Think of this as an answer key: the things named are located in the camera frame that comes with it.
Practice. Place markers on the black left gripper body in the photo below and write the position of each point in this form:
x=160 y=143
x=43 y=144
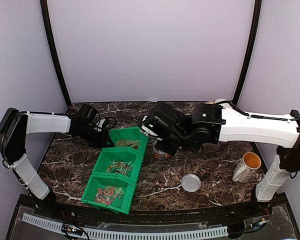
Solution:
x=95 y=140

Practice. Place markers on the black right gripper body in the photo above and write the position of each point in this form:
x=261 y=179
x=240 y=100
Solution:
x=178 y=143

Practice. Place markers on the clear plastic cup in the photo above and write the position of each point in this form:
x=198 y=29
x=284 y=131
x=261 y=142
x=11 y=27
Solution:
x=158 y=154

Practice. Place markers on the green bin with popsicle candies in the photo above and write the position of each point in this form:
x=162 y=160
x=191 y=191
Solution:
x=130 y=138

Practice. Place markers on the green bin with lollipops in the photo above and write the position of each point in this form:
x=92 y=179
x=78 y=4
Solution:
x=124 y=162

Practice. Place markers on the clear round plastic lid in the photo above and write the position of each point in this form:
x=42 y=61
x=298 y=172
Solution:
x=191 y=183

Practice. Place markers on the green bin with star candies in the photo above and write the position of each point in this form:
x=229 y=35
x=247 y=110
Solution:
x=110 y=192

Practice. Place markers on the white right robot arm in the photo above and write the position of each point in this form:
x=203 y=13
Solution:
x=222 y=121

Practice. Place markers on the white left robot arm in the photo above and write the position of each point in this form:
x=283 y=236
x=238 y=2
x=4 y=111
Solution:
x=16 y=125

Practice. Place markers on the orange and white bowl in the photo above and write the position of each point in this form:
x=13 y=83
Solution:
x=221 y=101

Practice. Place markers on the white mug orange inside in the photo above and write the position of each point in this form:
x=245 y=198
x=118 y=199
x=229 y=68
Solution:
x=246 y=168

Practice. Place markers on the grey slotted cable duct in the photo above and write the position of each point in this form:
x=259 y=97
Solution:
x=71 y=231

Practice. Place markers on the left black frame post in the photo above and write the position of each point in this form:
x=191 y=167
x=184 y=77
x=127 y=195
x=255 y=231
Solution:
x=53 y=51

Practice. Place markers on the black frame post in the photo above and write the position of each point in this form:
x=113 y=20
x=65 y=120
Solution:
x=53 y=51
x=249 y=51

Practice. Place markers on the right black frame post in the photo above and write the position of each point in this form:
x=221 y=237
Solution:
x=249 y=51

